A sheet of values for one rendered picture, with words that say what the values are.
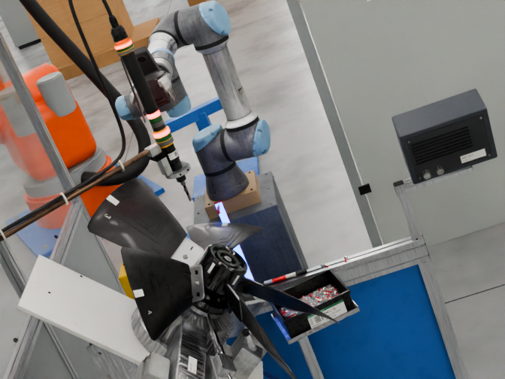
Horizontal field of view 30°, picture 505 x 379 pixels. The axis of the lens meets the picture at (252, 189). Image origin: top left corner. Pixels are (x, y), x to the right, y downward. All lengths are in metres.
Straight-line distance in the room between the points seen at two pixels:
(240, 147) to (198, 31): 0.41
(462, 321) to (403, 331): 0.96
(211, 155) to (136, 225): 0.76
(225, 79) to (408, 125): 0.64
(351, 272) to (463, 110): 0.62
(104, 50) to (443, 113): 7.98
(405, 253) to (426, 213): 1.60
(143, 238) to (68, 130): 3.91
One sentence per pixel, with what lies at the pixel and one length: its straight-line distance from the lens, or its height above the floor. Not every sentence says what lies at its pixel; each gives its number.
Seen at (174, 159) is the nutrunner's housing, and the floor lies 1.50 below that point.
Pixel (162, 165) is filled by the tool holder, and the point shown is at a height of 1.50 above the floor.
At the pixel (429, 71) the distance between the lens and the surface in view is 4.29.
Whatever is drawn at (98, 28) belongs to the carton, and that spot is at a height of 0.39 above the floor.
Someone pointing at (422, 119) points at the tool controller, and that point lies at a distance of 2.77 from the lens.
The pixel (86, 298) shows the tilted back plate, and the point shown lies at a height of 1.24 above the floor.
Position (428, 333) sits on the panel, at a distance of 3.14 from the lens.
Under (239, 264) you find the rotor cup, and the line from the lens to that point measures 2.45.
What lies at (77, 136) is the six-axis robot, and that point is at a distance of 6.35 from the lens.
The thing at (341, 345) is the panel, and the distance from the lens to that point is 3.12.
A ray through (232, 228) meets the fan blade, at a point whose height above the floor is 1.16.
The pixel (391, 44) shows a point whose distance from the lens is 4.22.
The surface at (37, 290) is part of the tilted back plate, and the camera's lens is 2.44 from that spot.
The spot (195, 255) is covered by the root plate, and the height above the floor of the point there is 1.24.
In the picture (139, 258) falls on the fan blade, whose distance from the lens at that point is 2.22.
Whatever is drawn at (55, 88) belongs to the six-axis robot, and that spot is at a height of 0.92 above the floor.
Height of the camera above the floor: 2.29
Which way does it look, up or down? 23 degrees down
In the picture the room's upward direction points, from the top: 22 degrees counter-clockwise
